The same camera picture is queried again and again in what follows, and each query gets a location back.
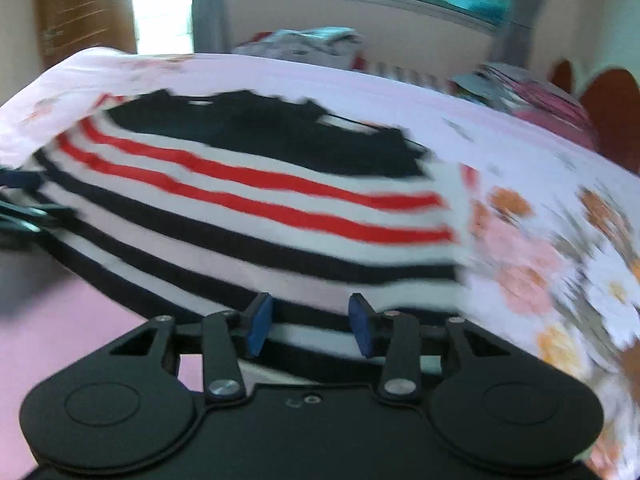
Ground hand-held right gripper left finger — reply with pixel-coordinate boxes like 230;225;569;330
109;292;275;403

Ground red and white headboard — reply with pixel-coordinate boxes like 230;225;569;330
547;59;640;176

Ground stack of folded clothes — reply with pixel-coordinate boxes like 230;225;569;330
450;62;601;148

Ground striped cushion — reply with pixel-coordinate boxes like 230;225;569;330
357;60;451;91

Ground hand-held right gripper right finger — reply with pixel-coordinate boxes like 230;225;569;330
347;292;501;403

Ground striped knit sweater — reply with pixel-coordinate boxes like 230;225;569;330
30;89;473;386

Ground pink floral bed sheet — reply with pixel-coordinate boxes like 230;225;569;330
0;46;640;480

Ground pile of loose clothes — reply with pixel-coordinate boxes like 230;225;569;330
232;27;366;68

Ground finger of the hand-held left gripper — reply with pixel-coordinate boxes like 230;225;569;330
0;199;78;236
0;167;47;192

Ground brown wooden door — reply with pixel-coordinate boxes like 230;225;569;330
32;0;138;68

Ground grey curtain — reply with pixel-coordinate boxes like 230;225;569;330
487;0;556;68
191;0;261;56

